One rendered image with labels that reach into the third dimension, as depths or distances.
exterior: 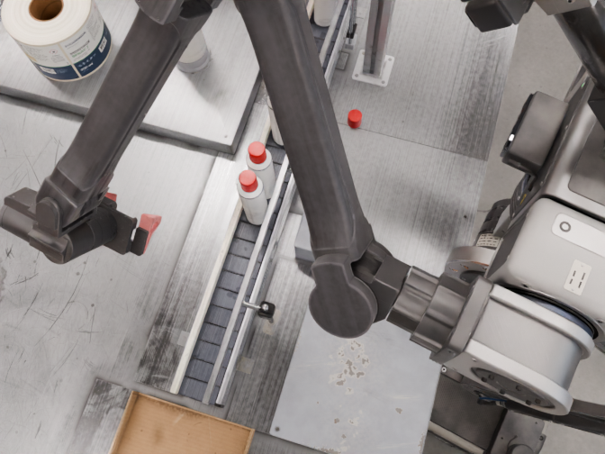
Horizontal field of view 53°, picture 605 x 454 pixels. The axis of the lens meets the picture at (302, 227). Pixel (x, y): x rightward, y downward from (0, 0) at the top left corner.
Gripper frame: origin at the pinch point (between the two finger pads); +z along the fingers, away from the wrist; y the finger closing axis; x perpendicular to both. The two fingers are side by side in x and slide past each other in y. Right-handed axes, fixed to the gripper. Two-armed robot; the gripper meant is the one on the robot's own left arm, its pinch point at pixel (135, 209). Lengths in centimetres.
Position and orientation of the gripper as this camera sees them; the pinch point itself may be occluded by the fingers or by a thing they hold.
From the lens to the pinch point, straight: 107.1
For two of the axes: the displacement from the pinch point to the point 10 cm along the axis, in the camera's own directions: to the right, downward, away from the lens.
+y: -8.9, -4.2, 1.9
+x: -3.3, 8.6, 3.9
